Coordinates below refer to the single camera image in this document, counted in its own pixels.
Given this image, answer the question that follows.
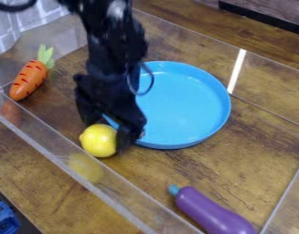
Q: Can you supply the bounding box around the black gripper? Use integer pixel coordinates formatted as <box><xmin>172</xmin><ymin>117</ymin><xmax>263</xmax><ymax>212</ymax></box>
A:
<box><xmin>73</xmin><ymin>62</ymin><xmax>146</xmax><ymax>154</ymax></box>

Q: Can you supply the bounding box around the yellow toy lemon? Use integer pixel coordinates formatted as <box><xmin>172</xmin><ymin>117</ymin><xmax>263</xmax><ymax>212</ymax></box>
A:
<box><xmin>78</xmin><ymin>123</ymin><xmax>116</xmax><ymax>157</ymax></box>

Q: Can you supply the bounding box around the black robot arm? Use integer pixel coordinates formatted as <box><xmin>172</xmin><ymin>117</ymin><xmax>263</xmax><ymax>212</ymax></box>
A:
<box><xmin>57</xmin><ymin>0</ymin><xmax>148</xmax><ymax>153</ymax></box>

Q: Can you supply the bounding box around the blue round tray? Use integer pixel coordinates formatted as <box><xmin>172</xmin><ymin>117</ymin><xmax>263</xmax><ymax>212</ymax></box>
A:
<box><xmin>102</xmin><ymin>60</ymin><xmax>232</xmax><ymax>150</ymax></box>

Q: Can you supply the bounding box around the orange toy carrot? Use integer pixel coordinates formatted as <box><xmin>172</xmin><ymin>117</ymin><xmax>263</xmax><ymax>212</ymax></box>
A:
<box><xmin>9</xmin><ymin>44</ymin><xmax>54</xmax><ymax>101</ymax></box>

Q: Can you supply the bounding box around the purple toy eggplant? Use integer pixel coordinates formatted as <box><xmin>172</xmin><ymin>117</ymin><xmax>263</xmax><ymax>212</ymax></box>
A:
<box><xmin>168</xmin><ymin>185</ymin><xmax>256</xmax><ymax>234</ymax></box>

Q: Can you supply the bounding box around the blue object at corner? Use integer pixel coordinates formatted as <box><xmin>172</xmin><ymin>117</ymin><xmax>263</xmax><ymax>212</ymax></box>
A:
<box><xmin>0</xmin><ymin>201</ymin><xmax>21</xmax><ymax>234</ymax></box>

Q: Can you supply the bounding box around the clear acrylic enclosure wall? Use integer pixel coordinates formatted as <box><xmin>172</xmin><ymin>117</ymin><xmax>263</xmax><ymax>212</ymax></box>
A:
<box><xmin>0</xmin><ymin>0</ymin><xmax>299</xmax><ymax>234</ymax></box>

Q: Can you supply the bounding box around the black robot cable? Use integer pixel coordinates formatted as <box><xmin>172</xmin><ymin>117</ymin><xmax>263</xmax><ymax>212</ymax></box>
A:
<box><xmin>0</xmin><ymin>0</ymin><xmax>154</xmax><ymax>97</ymax></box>

